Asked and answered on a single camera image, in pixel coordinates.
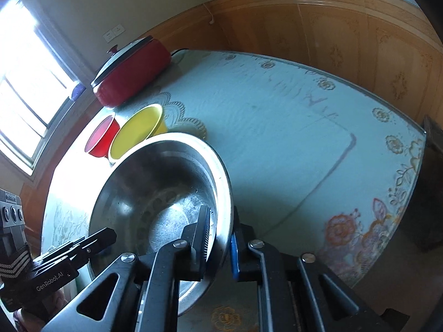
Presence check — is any window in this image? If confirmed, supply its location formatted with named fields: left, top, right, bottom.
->
left=0, top=0, right=87, bottom=177

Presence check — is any grey pot lid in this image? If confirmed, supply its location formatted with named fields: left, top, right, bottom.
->
left=91, top=35, right=155, bottom=88

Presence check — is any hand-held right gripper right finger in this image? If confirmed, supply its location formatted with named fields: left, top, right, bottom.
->
left=229, top=206, right=385, bottom=332

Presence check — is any person's left hand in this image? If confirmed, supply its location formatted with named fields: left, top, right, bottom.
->
left=12, top=284, right=75, bottom=332

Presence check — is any red cooking pot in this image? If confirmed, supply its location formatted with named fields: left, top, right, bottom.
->
left=95, top=40, right=172, bottom=108

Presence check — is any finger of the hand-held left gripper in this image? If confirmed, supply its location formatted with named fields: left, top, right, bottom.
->
left=33, top=244, right=94, bottom=270
left=69, top=227, right=117, bottom=255

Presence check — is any white wall socket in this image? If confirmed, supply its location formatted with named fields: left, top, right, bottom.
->
left=103, top=24, right=125, bottom=42

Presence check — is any stainless steel bowl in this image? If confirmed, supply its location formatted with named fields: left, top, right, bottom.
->
left=84, top=132, right=233, bottom=317

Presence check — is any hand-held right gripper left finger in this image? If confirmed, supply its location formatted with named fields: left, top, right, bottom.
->
left=42, top=205, right=212, bottom=332

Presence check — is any yellow plastic bowl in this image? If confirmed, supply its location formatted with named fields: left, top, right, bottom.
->
left=108, top=104, right=169, bottom=164

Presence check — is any red plastic bowl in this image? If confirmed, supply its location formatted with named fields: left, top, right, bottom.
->
left=84, top=114, right=120, bottom=158

